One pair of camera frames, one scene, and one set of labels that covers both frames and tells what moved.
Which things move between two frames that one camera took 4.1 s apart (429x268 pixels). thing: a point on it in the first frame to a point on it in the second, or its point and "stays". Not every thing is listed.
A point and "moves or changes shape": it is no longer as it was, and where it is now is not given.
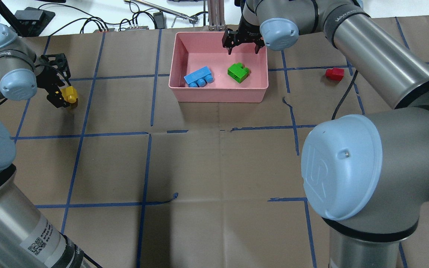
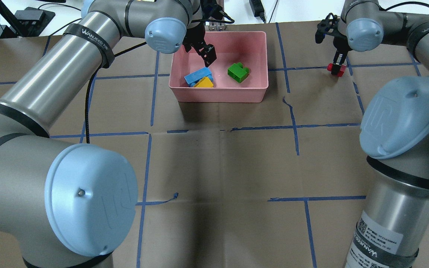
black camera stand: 29,22 stays
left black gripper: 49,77 to 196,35
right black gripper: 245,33 to 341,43
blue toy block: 199,78 stays
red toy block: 336,74 moves or changes shape
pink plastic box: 192,51 stays
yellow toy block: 70,94 moves or changes shape
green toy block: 238,72 stays
